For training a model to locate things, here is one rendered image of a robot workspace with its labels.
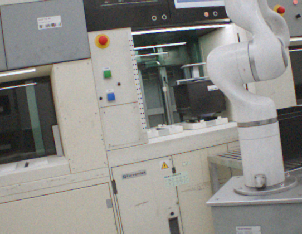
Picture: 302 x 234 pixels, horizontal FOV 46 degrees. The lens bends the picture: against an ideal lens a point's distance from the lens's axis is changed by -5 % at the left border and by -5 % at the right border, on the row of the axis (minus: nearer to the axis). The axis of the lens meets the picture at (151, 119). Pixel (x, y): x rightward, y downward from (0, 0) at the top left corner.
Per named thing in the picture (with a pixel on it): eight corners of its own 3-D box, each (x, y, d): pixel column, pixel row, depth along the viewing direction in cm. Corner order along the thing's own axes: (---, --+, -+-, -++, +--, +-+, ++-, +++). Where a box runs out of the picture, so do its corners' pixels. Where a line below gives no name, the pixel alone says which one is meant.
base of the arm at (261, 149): (293, 193, 93) (286, 124, 92) (225, 196, 102) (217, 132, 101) (300, 174, 109) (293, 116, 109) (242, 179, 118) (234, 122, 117)
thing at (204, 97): (189, 124, 194) (180, 64, 193) (175, 123, 214) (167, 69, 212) (229, 117, 201) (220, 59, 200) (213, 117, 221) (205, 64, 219)
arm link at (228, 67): (274, 123, 97) (261, 35, 95) (210, 131, 105) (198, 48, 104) (280, 118, 107) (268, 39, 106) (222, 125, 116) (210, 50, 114)
